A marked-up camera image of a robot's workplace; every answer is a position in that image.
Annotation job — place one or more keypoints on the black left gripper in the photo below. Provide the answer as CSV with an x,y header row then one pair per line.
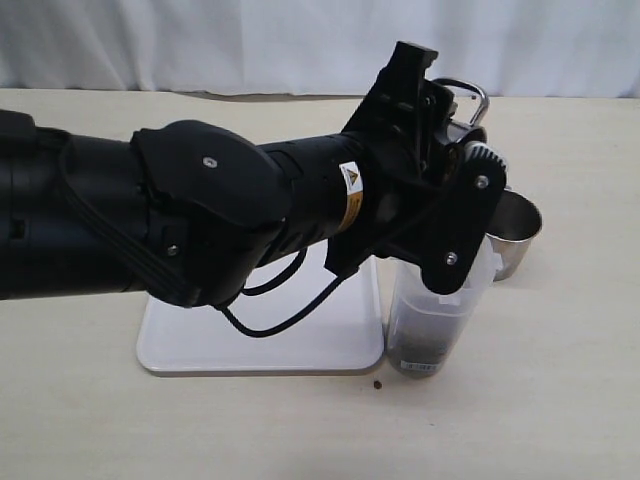
x,y
424,203

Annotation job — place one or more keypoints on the steel cup with pellets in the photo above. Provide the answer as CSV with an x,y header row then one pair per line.
x,y
462,115

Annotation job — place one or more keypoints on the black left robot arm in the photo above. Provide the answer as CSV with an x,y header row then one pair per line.
x,y
188,211

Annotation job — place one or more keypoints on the white curtain backdrop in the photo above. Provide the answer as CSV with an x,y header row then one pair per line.
x,y
511,48

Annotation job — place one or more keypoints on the clear plastic tall container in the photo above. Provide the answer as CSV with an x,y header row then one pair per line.
x,y
424,327

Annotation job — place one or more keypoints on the white plastic tray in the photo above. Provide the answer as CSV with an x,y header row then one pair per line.
x,y
344,335

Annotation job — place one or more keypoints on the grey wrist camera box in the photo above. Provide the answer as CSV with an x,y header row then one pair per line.
x,y
481,150

